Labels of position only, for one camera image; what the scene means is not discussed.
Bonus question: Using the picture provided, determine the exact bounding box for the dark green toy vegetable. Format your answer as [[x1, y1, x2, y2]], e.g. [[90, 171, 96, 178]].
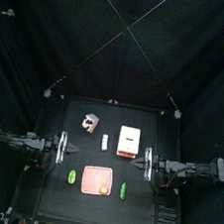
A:
[[118, 181, 129, 202]]

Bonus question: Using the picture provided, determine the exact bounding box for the pink square tray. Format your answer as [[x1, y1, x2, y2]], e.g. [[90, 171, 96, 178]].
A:
[[79, 164, 116, 198]]

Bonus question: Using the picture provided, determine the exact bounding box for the white box with red base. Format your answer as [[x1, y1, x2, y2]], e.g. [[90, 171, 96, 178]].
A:
[[115, 124, 143, 161]]

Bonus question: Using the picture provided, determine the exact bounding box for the thin diagonal brace wire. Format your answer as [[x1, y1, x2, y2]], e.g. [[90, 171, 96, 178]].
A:
[[48, 0, 175, 106], [78, 0, 193, 111]]

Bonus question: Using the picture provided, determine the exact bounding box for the silver frame middle bracket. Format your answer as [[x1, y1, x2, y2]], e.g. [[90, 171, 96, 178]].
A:
[[107, 97, 119, 106]]

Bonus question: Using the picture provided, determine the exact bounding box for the white text label sticker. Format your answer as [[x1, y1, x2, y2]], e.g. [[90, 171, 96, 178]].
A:
[[155, 204, 181, 224]]

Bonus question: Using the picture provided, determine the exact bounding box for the light green toy vegetable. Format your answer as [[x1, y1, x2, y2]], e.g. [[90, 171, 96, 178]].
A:
[[66, 168, 78, 186]]

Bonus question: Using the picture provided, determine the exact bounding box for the grey pink toy cube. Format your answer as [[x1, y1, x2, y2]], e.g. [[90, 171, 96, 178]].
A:
[[80, 111, 101, 135]]

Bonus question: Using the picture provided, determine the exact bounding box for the small orange ball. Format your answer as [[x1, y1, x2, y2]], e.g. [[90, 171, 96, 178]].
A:
[[99, 185, 110, 195]]

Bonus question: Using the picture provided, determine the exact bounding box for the silver frame corner bracket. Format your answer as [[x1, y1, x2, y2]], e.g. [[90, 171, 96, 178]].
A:
[[42, 87, 53, 99], [172, 108, 183, 120], [0, 7, 17, 18]]

